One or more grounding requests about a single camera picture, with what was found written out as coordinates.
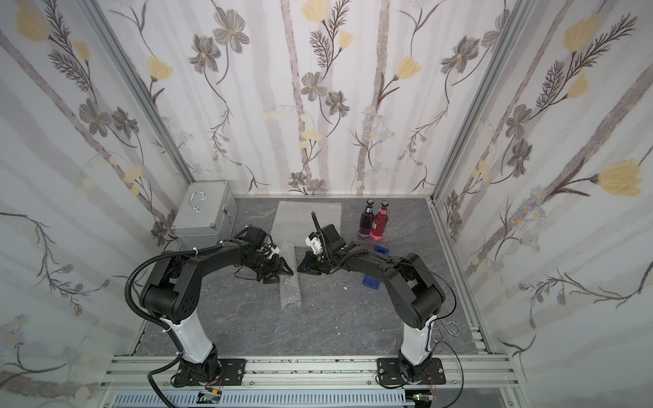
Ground bubble wrap sheet stack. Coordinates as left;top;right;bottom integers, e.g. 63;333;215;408
271;201;342;248

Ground pink red bottle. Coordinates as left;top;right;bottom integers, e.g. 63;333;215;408
371;201;389;241

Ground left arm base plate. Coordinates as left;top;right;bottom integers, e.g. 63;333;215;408
171;359;248;388

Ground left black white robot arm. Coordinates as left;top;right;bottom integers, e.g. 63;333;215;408
139;227;294;388

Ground blue tape dispenser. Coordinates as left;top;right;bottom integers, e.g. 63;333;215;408
362;246;390;290

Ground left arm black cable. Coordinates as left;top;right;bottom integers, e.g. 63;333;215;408
124;241;225;408

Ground metal tongs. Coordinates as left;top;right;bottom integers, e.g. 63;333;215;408
430;310;461;343

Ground grey metal case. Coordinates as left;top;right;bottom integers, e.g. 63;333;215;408
172;181;237;249

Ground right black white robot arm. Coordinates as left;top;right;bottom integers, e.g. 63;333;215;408
298;212;446;383

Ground dark purple bottle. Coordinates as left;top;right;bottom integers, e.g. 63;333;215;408
358;199;374;239

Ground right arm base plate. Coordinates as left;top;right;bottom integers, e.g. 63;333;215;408
376;357;447;387

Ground single bubble wrap sheet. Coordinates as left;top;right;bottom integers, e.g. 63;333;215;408
279;243;302;310

